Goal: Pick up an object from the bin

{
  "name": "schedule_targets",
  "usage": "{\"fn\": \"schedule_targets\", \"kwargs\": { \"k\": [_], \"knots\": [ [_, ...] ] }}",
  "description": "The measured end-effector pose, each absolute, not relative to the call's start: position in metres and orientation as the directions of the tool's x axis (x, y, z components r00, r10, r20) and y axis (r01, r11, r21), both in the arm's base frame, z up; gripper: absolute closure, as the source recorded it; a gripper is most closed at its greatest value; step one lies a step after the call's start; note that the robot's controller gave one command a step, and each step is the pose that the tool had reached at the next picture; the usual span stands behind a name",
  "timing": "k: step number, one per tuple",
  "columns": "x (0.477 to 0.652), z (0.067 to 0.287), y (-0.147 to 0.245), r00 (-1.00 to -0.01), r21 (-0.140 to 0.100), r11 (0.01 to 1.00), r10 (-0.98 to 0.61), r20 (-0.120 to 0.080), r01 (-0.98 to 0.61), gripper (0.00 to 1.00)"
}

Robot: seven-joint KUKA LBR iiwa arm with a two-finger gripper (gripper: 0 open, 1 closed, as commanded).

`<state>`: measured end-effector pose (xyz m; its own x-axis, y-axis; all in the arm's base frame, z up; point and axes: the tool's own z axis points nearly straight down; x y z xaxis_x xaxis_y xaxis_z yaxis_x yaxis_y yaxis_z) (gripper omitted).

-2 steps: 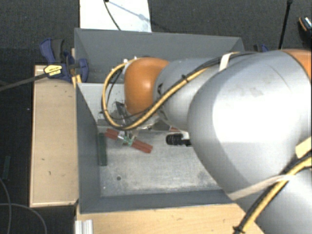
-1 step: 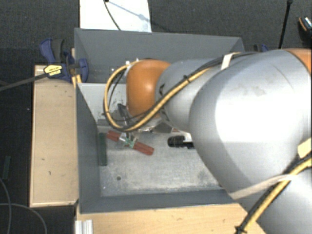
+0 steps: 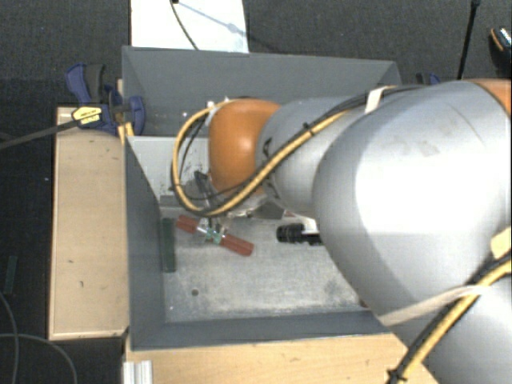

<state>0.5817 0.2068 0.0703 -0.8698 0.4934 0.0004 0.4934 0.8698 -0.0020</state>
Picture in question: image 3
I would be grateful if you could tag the red-brown flat block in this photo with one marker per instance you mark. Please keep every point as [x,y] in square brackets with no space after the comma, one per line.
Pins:
[240,245]

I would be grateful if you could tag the grey metal bin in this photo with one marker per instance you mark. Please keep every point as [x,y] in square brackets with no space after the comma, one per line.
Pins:
[256,282]

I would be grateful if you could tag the dark green flat block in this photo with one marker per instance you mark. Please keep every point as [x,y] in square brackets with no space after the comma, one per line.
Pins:
[169,246]

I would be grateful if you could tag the pale wood flat board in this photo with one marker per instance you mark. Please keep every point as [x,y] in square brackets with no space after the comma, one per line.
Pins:
[88,222]

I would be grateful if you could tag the black cylinder on white bracket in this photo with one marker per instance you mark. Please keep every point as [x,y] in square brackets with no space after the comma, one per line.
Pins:
[291,233]

